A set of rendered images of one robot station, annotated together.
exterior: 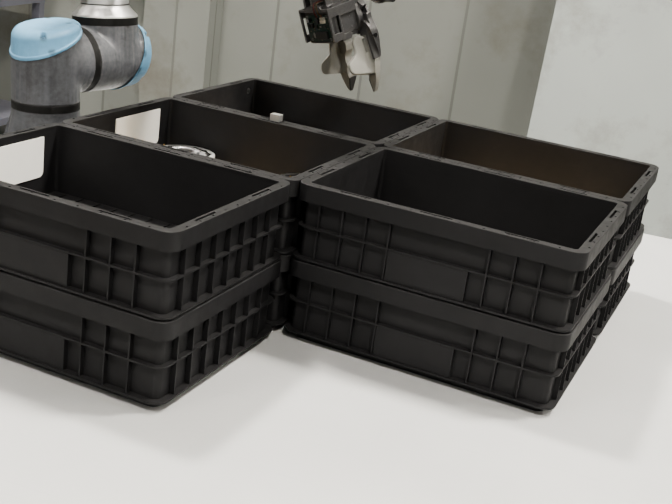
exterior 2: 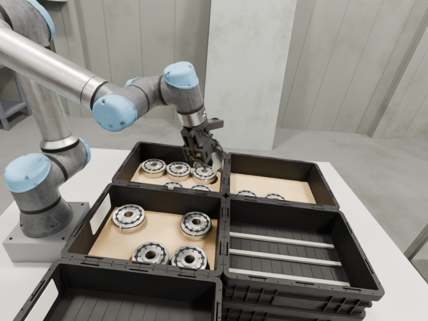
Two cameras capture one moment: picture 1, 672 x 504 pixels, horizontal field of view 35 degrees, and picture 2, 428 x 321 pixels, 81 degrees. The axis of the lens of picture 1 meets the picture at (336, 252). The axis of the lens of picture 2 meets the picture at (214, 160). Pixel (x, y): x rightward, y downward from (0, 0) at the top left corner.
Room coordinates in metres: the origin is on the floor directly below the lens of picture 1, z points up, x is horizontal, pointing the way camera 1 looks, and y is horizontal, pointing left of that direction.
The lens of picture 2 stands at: (1.08, 0.25, 1.48)
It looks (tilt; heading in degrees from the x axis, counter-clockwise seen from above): 32 degrees down; 338
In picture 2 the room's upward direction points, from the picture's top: 7 degrees clockwise
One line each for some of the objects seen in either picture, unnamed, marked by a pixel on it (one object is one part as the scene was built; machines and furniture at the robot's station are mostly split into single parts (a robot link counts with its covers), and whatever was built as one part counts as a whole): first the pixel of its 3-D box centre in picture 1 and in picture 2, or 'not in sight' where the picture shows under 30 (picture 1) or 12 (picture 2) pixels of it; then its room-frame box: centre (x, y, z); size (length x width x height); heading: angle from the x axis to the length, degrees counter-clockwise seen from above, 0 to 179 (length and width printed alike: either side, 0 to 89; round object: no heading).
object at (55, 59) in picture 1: (49, 59); (34, 179); (1.82, 0.53, 0.96); 0.13 x 0.12 x 0.14; 147
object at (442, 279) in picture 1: (462, 235); (287, 251); (1.45, -0.18, 0.87); 0.40 x 0.30 x 0.11; 68
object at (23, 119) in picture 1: (45, 126); (44, 209); (1.81, 0.53, 0.85); 0.15 x 0.15 x 0.10
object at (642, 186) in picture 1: (523, 162); (276, 179); (1.73, -0.29, 0.92); 0.40 x 0.30 x 0.02; 68
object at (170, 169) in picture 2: not in sight; (178, 168); (1.95, 0.05, 0.86); 0.10 x 0.10 x 0.01
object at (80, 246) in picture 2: (220, 172); (156, 235); (1.60, 0.20, 0.87); 0.40 x 0.30 x 0.11; 68
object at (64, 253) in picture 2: (223, 141); (156, 223); (1.60, 0.20, 0.92); 0.40 x 0.30 x 0.02; 68
